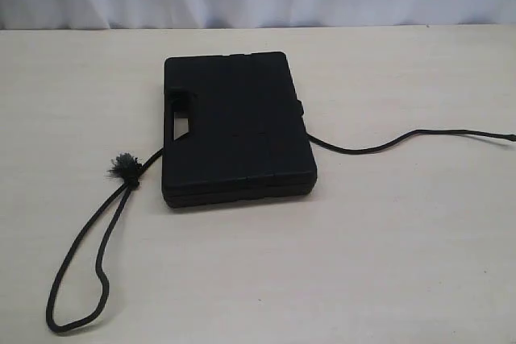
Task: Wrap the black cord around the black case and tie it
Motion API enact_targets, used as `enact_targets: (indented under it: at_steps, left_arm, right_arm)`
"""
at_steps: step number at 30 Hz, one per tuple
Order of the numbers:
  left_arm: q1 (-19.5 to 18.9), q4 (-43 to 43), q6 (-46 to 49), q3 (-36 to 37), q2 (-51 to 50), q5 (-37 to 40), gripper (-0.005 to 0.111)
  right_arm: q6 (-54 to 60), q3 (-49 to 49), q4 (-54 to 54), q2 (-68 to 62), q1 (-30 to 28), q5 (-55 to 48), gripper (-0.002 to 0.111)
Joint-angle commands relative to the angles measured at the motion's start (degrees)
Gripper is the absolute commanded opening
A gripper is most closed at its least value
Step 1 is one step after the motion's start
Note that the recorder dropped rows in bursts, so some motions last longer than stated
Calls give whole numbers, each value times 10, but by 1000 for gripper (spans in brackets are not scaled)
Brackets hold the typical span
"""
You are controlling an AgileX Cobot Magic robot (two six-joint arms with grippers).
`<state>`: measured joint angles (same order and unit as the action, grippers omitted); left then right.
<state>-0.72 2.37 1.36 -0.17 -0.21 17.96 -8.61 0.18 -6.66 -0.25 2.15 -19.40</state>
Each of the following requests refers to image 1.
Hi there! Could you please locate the black plastic carrying case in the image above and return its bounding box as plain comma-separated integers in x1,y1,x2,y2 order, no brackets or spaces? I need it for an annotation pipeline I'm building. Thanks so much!
161,52,317,209

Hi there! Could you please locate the black braided rope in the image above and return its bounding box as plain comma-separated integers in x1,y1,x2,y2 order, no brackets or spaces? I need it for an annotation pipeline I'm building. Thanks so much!
45,129,516,340

